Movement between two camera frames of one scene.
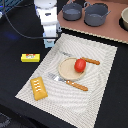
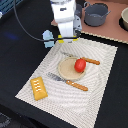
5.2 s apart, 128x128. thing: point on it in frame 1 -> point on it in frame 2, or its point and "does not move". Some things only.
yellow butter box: x=30 y=57 -> x=62 y=41
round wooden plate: x=67 y=69 does not move
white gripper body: x=49 y=19 -> x=69 y=27
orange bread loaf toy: x=38 y=88 does not move
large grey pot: x=95 y=14 does not move
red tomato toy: x=80 y=65 does not move
